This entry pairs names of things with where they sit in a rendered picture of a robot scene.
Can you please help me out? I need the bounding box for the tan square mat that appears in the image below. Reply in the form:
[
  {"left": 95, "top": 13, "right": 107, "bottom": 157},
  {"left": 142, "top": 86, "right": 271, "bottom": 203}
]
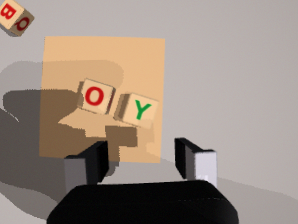
[{"left": 39, "top": 36, "right": 165, "bottom": 163}]

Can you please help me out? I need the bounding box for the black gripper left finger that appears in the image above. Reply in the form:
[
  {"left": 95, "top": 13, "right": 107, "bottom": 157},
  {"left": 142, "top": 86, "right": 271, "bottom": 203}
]
[{"left": 64, "top": 141, "right": 109, "bottom": 194}]

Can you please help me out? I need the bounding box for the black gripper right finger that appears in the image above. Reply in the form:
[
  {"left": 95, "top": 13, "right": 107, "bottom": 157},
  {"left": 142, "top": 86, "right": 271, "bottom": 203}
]
[{"left": 174, "top": 138, "right": 217, "bottom": 188}]

